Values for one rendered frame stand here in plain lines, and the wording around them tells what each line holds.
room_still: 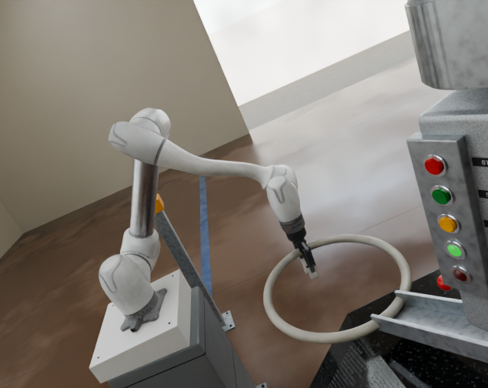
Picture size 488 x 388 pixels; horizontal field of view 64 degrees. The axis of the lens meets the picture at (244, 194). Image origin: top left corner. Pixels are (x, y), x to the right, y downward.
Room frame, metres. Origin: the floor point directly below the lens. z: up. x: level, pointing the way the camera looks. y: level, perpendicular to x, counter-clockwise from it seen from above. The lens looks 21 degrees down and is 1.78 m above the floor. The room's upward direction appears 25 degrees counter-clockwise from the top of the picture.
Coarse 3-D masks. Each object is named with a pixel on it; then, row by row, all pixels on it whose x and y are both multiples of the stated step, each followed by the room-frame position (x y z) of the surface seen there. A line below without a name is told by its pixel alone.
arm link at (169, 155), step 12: (168, 144) 1.33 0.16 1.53; (156, 156) 1.30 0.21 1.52; (168, 156) 1.30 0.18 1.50; (180, 156) 1.31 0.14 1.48; (192, 156) 1.33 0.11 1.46; (168, 168) 1.33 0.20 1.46; (180, 168) 1.31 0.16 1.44; (192, 168) 1.31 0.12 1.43; (204, 168) 1.31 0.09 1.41; (216, 168) 1.33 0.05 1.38; (228, 168) 1.36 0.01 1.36; (240, 168) 1.39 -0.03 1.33; (252, 168) 1.42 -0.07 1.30; (264, 168) 1.43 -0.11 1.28; (276, 168) 1.41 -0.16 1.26; (288, 168) 1.44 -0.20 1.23; (264, 180) 1.40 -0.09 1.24
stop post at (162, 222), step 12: (156, 204) 2.28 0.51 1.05; (156, 216) 2.30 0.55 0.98; (168, 228) 2.30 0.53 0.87; (168, 240) 2.30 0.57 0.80; (180, 252) 2.30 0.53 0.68; (180, 264) 2.30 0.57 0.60; (192, 264) 2.34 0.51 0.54; (192, 276) 2.30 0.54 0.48; (204, 288) 2.30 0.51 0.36; (216, 312) 2.30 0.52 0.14; (228, 312) 2.43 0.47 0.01; (228, 324) 2.30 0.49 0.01
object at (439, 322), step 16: (416, 304) 0.83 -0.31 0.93; (432, 304) 0.78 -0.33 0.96; (448, 304) 0.74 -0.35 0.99; (384, 320) 0.80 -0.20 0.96; (400, 320) 0.82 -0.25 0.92; (416, 320) 0.79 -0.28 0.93; (432, 320) 0.75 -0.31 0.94; (448, 320) 0.72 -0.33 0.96; (464, 320) 0.69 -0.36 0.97; (400, 336) 0.77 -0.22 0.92; (416, 336) 0.71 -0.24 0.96; (432, 336) 0.67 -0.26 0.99; (448, 336) 0.63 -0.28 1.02; (464, 336) 0.60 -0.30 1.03; (480, 336) 0.62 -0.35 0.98; (464, 352) 0.60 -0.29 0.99; (480, 352) 0.57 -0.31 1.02
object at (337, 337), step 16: (320, 240) 1.29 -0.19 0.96; (336, 240) 1.26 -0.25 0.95; (352, 240) 1.23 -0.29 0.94; (368, 240) 1.18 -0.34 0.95; (288, 256) 1.27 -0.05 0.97; (400, 256) 1.04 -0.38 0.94; (272, 272) 1.22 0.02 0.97; (400, 272) 0.99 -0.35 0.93; (272, 288) 1.16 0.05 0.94; (400, 288) 0.92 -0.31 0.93; (272, 304) 1.08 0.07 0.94; (400, 304) 0.87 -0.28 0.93; (272, 320) 1.00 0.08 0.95; (304, 336) 0.89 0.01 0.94; (320, 336) 0.87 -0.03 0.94; (336, 336) 0.85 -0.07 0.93; (352, 336) 0.83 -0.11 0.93
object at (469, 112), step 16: (448, 96) 0.54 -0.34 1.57; (464, 96) 0.51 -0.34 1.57; (480, 96) 0.49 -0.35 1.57; (432, 112) 0.51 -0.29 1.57; (448, 112) 0.49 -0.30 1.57; (464, 112) 0.47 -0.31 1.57; (480, 112) 0.45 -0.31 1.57; (432, 128) 0.51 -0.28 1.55; (448, 128) 0.48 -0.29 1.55; (464, 128) 0.46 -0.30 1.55; (480, 128) 0.44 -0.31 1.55; (480, 144) 0.45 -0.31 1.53; (480, 176) 0.45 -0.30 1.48; (480, 208) 0.46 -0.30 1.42; (464, 304) 0.52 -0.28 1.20; (480, 304) 0.49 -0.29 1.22; (480, 320) 0.50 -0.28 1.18
